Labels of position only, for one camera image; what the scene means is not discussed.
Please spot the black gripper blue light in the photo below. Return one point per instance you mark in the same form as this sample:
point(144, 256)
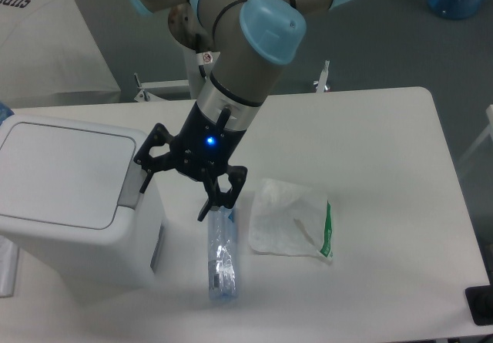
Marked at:
point(206, 146)

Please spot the white push-lid trash can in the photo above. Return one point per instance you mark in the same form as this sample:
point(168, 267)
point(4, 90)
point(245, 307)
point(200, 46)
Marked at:
point(73, 197)

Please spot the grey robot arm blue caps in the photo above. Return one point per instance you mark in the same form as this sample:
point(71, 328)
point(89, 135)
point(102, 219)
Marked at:
point(255, 40)

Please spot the clear plastic water bottle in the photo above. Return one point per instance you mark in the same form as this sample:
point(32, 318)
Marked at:
point(223, 267)

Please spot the clear plastic bag green strip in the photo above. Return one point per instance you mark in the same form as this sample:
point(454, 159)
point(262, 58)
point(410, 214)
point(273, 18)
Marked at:
point(291, 220)

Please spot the white printed cloth cover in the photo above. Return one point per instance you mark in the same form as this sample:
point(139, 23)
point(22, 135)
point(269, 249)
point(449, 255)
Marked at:
point(49, 57)

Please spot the black device at table edge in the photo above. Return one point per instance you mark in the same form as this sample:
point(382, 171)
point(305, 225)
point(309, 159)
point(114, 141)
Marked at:
point(479, 300)

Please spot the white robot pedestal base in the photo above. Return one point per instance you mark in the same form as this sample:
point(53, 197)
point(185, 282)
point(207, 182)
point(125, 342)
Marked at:
point(198, 68)

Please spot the white frame at right edge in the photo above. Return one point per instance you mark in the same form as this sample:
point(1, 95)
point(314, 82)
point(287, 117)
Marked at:
point(480, 145)

